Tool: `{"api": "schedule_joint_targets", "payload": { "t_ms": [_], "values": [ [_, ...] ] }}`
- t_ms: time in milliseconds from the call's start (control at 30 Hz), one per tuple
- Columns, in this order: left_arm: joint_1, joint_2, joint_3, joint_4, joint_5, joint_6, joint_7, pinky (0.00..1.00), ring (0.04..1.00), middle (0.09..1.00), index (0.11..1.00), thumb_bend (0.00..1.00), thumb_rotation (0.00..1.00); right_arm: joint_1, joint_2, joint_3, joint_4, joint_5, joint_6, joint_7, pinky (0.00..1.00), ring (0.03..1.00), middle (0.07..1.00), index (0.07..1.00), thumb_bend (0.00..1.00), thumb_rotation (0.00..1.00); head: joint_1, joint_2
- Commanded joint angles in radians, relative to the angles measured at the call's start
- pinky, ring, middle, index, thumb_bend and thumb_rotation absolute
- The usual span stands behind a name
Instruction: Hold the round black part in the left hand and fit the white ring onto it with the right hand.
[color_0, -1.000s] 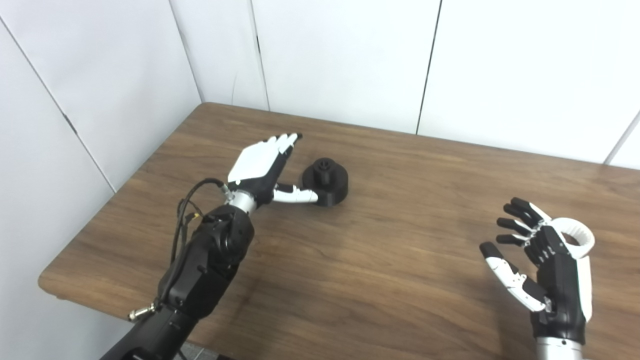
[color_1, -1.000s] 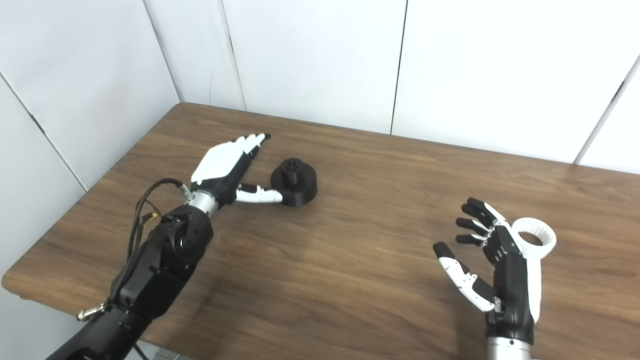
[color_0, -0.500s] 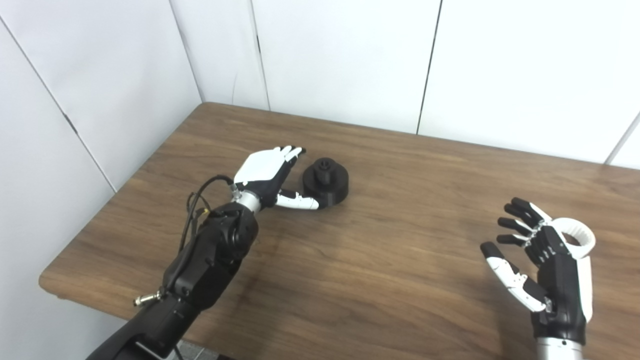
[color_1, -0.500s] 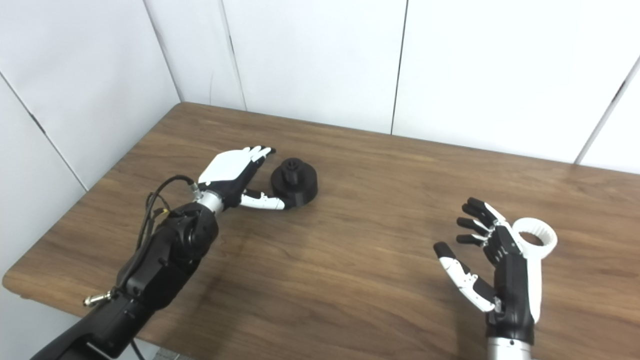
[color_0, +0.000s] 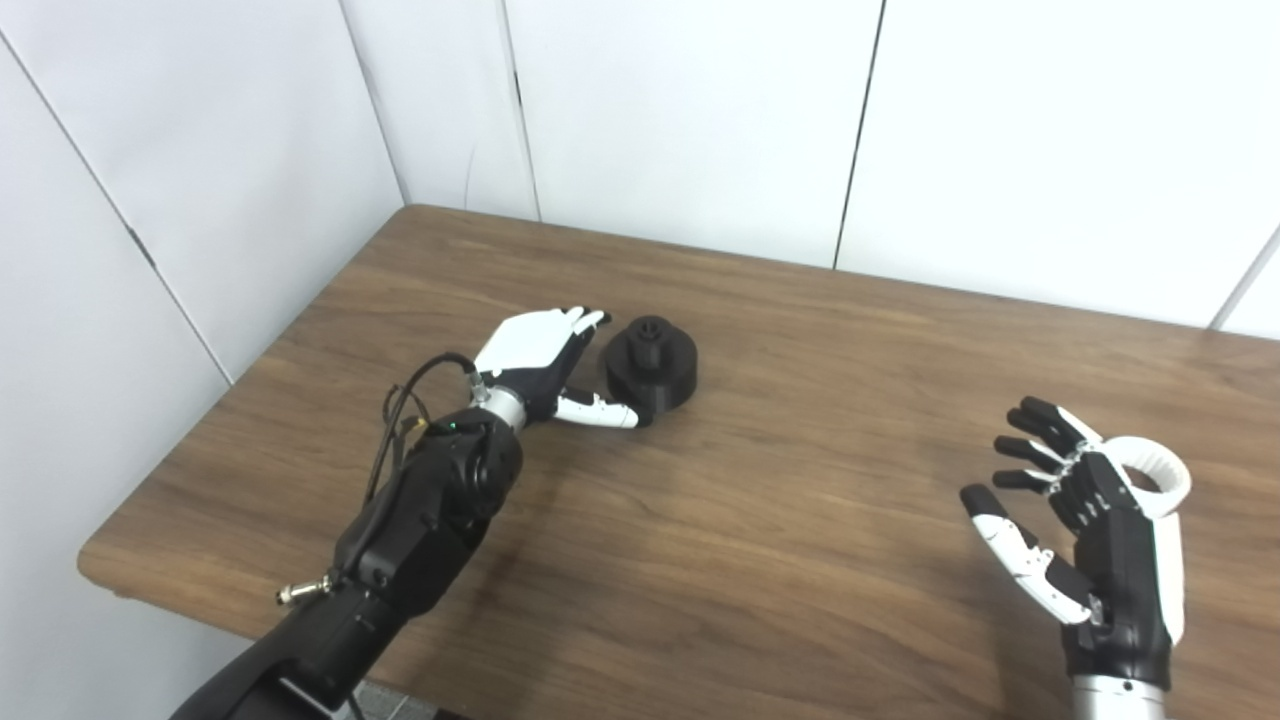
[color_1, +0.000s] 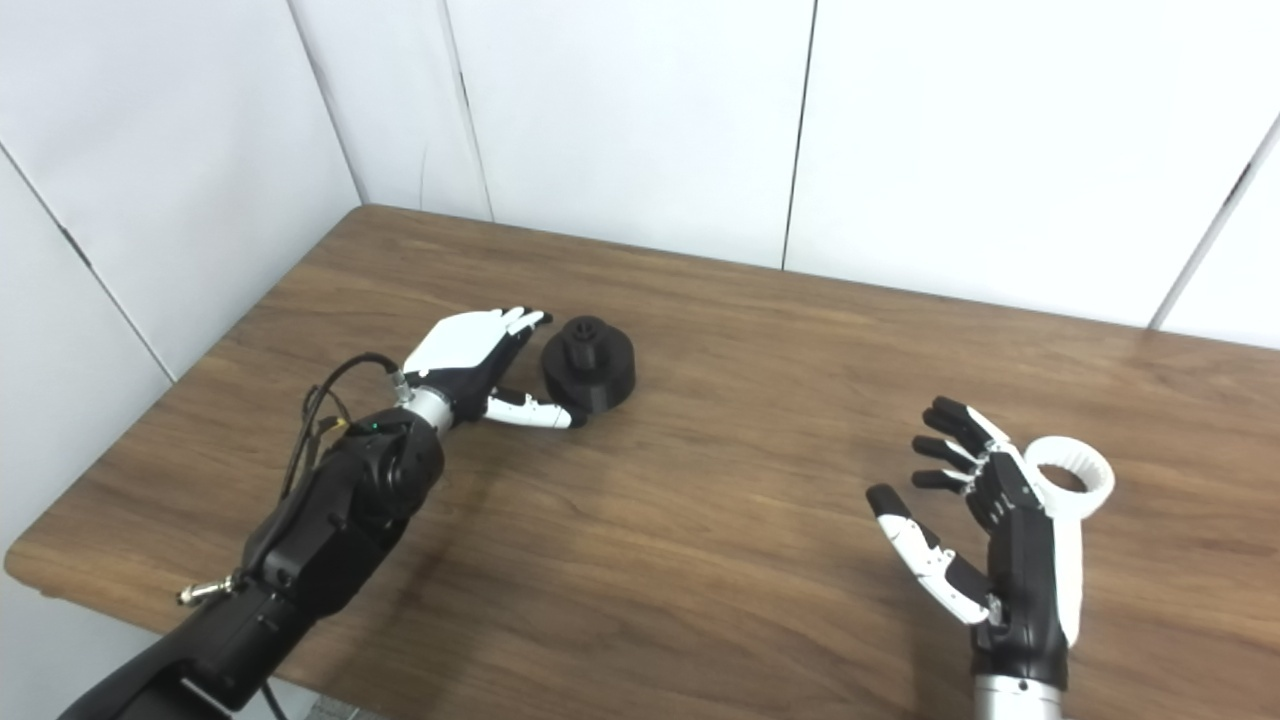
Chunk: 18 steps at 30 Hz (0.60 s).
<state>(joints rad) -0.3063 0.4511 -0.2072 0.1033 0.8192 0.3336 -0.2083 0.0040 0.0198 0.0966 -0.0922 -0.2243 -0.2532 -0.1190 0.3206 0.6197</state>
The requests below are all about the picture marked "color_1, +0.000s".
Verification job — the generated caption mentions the thin left arm wires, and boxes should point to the thin left arm wires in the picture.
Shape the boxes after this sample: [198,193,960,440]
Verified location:
[300,385,351,471]

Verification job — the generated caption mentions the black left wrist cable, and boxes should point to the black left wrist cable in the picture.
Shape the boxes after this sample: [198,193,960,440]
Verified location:
[262,352,406,720]

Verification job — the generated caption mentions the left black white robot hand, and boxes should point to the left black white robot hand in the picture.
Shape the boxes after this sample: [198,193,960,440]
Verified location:
[400,307,589,431]

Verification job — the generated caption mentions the round black part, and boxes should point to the round black part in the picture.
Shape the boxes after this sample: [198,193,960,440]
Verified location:
[541,316,637,413]

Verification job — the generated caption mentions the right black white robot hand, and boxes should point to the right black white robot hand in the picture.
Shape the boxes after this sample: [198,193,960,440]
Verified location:
[866,396,1085,691]

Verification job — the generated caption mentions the white toothed ring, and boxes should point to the white toothed ring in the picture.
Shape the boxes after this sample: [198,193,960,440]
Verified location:
[1024,436,1115,523]

